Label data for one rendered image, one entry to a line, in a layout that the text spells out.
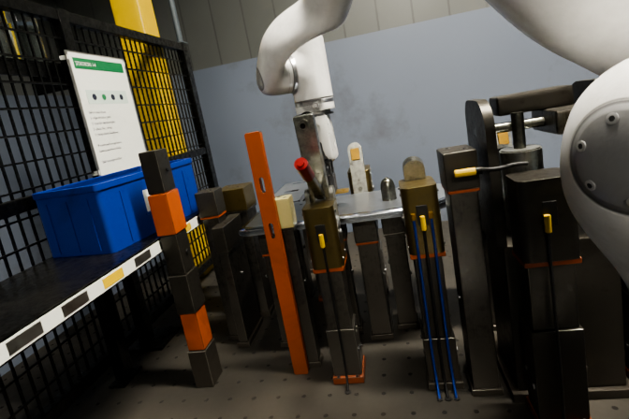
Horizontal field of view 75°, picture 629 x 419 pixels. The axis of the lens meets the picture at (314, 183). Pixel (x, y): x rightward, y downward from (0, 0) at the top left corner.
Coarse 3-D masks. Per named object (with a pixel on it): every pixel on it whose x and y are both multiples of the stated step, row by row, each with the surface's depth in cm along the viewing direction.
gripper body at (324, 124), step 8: (328, 112) 86; (320, 120) 84; (328, 120) 86; (320, 128) 85; (328, 128) 85; (320, 136) 85; (328, 136) 85; (328, 144) 85; (328, 152) 85; (336, 152) 90
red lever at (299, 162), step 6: (300, 162) 64; (306, 162) 64; (300, 168) 64; (306, 168) 64; (300, 174) 66; (306, 174) 66; (312, 174) 67; (306, 180) 68; (312, 180) 68; (312, 186) 72; (318, 186) 73; (318, 192) 74; (318, 198) 77
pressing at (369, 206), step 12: (372, 192) 100; (396, 192) 95; (444, 192) 87; (300, 204) 101; (348, 204) 92; (360, 204) 90; (372, 204) 88; (384, 204) 86; (396, 204) 85; (444, 204) 80; (300, 216) 89; (348, 216) 81; (360, 216) 81; (372, 216) 81; (384, 216) 80; (396, 216) 80; (252, 228) 85; (300, 228) 83
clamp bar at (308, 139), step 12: (300, 120) 72; (312, 120) 72; (300, 132) 73; (312, 132) 72; (300, 144) 73; (312, 144) 73; (312, 156) 74; (312, 168) 75; (324, 168) 76; (324, 180) 75; (312, 192) 76; (324, 192) 76
